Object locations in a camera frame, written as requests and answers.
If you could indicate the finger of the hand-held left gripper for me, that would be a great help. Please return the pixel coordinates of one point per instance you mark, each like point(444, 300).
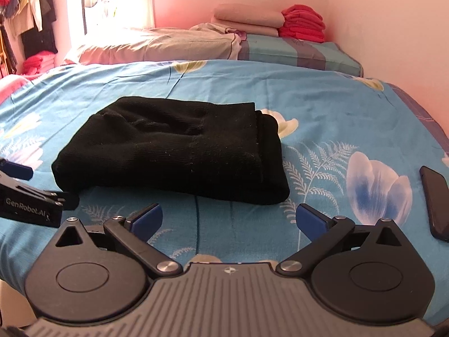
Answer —
point(70, 202)
point(17, 171)

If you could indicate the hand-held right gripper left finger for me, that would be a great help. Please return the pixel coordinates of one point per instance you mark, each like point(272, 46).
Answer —
point(149, 219)

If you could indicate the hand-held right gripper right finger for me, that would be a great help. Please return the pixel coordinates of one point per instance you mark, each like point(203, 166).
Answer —
point(310, 221)

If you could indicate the black pants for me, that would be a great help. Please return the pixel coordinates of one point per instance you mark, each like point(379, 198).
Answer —
point(175, 147)

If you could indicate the pink fleece blanket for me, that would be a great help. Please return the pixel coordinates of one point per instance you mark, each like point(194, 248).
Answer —
point(12, 86)

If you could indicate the stack of red towels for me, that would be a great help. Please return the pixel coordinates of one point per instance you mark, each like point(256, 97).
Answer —
point(303, 23)
point(40, 63)

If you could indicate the black smartphone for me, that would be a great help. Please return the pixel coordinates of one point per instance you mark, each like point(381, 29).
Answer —
point(436, 203)

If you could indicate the blue floral bed sheet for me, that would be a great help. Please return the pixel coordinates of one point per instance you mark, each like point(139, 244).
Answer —
point(228, 84)

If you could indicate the row of hanging clothes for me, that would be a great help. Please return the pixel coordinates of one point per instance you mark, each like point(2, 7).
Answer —
point(31, 14)

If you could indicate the beige quilt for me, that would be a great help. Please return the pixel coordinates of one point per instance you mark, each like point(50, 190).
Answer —
point(158, 44)

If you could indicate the folded beige blanket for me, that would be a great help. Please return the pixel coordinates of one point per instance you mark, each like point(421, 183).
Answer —
point(245, 17)

